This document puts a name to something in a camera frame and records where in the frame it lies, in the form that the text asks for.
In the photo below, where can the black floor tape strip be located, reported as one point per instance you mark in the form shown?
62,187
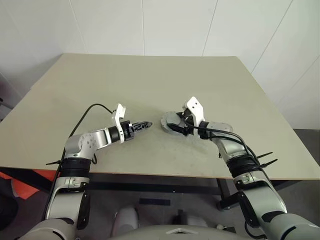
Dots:
155,202

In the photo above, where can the motor cover with circuit board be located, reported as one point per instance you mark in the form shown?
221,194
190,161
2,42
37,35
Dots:
172,117

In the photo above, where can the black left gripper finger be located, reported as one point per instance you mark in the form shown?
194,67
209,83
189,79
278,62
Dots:
143,124
141,129

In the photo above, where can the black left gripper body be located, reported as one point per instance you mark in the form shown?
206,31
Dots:
128,133

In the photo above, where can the black mesh basket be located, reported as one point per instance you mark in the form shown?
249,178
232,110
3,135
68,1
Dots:
7,212

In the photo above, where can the orange white floor object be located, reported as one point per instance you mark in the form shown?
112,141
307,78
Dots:
27,192

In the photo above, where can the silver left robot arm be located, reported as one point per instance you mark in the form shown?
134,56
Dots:
87,142

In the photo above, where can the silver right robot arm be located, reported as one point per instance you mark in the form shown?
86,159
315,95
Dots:
262,197

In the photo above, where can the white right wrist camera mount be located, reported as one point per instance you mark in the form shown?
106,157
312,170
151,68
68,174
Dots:
196,105

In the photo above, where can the black metal table frame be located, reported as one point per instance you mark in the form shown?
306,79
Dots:
150,188

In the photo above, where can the grey motor stator housing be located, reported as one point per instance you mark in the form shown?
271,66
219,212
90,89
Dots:
166,130

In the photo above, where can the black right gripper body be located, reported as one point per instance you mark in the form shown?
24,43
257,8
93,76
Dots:
188,125

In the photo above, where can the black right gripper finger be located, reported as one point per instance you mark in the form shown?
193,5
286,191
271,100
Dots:
180,114
176,128

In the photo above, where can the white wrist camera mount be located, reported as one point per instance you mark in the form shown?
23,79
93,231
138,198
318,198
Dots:
119,110
196,105

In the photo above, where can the grey robot torso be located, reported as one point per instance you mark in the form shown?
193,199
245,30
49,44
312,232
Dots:
150,233

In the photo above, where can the small white round object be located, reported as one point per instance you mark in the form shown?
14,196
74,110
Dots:
220,227

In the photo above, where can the grey rounded shape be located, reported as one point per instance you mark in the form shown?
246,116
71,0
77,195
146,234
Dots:
126,217

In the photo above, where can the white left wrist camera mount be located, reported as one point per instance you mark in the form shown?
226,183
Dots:
119,110

